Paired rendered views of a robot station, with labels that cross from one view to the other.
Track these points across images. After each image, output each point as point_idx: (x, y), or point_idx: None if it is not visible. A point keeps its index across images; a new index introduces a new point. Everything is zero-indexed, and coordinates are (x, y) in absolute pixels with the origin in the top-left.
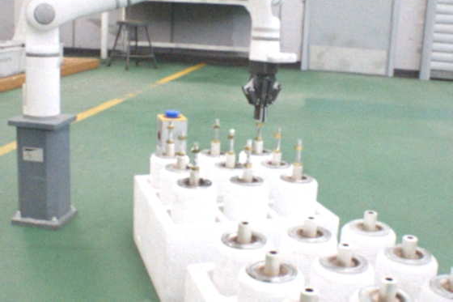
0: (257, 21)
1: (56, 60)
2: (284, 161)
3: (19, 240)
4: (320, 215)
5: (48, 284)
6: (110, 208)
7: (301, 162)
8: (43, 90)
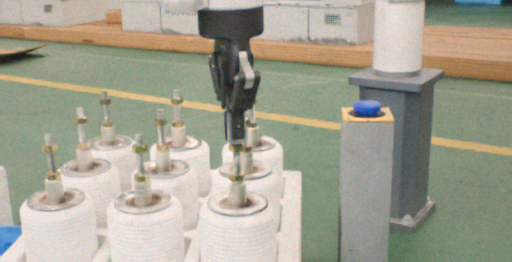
0: None
1: None
2: (149, 209)
3: (316, 198)
4: (10, 261)
5: None
6: (439, 259)
7: (48, 174)
8: (374, 31)
